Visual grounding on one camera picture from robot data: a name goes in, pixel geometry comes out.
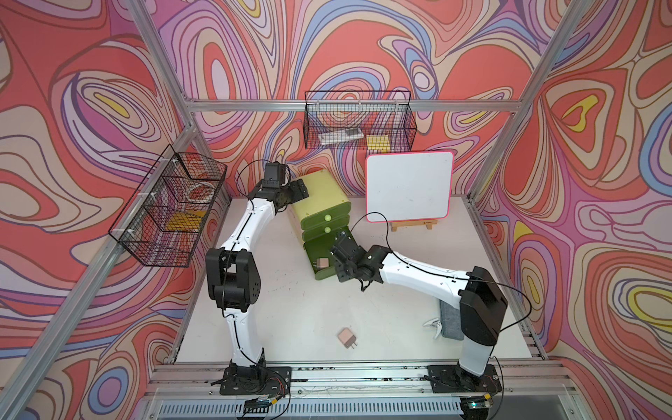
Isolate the yellow green drawer cabinet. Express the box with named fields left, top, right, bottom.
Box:
left=290, top=170, right=352, bottom=243

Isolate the green bottom drawer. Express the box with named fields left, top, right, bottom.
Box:
left=304, top=227, right=351, bottom=281

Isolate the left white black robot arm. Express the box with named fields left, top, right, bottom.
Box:
left=206, top=180, right=309, bottom=388

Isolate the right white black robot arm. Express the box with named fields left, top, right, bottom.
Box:
left=330, top=234, right=509, bottom=381

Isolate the grey box in back basket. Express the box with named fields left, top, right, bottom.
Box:
left=318, top=128, right=365, bottom=146

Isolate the wooden whiteboard stand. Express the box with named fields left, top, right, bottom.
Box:
left=390, top=219, right=439, bottom=232

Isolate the yellow block in back basket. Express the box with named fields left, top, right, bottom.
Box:
left=366, top=135, right=391, bottom=153

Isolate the pink framed whiteboard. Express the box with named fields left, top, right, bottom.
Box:
left=366, top=150, right=454, bottom=223

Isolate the yellow item in left basket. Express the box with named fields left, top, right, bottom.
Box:
left=164, top=210, right=206, bottom=232

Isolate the white plastic clip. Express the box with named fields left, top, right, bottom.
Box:
left=423, top=318, right=443, bottom=340

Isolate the grey felt eraser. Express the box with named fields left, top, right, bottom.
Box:
left=439, top=300, right=464, bottom=341

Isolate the green circuit board left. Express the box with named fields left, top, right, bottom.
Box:
left=243, top=397, right=278, bottom=414

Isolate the green circuit board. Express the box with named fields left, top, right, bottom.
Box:
left=243, top=397, right=278, bottom=414
left=460, top=393, right=493, bottom=414

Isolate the green circuit board right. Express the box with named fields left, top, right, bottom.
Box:
left=460, top=393, right=493, bottom=414

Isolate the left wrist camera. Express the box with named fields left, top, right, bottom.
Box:
left=262, top=162, right=290, bottom=189

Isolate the back black wire basket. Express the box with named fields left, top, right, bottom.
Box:
left=303, top=89, right=418, bottom=154

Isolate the black wire basket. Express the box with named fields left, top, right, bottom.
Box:
left=303, top=89, right=418, bottom=154
left=108, top=145, right=228, bottom=268

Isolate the left black wire basket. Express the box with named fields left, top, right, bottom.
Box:
left=108, top=145, right=228, bottom=268

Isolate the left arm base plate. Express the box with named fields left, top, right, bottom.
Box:
left=213, top=364, right=292, bottom=397

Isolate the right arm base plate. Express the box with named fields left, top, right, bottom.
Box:
left=423, top=364, right=503, bottom=395

